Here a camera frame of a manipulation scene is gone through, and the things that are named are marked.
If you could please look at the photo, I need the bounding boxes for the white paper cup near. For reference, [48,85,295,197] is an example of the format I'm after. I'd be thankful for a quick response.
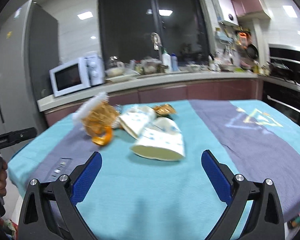
[130,117,185,161]

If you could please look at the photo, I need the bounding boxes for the black frying pan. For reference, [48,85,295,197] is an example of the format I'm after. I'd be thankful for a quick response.
[245,43,259,60]

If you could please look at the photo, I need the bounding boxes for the white water heater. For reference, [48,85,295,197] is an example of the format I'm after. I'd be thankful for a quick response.
[212,0,239,27]

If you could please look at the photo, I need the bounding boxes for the grey refrigerator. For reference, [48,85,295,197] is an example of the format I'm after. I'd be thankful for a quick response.
[0,0,59,135]

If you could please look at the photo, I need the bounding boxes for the orange peel piece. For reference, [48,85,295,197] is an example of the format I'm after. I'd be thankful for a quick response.
[91,126,113,146]

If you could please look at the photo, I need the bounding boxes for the white paper cup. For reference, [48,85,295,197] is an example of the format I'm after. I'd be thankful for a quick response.
[130,117,185,161]
[119,105,156,139]

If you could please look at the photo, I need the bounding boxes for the teal and grey tablecloth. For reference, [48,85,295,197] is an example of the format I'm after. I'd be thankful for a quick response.
[8,100,300,239]

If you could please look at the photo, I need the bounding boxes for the white microwave oven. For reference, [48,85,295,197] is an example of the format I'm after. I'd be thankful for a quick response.
[49,54,105,97]

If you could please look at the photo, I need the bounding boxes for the white dish soap bottle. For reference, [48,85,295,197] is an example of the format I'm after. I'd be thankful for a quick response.
[162,48,172,73]

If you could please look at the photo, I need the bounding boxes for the person's left hand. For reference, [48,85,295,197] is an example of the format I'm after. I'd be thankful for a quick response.
[0,160,8,197]

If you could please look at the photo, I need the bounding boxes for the maroon kitchen base cabinets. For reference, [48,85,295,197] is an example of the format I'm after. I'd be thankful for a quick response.
[37,72,263,126]

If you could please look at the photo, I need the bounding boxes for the white paper cup far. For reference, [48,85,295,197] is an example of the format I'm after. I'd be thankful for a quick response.
[119,105,156,139]

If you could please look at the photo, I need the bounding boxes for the small gold wrapper far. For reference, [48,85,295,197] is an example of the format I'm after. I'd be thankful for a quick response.
[152,103,176,116]

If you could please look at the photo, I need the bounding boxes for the gold foil snack wrapper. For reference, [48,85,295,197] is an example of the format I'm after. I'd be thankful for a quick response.
[72,92,120,137]

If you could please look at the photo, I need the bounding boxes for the black built-in oven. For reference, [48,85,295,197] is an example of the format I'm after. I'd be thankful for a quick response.
[261,44,300,126]

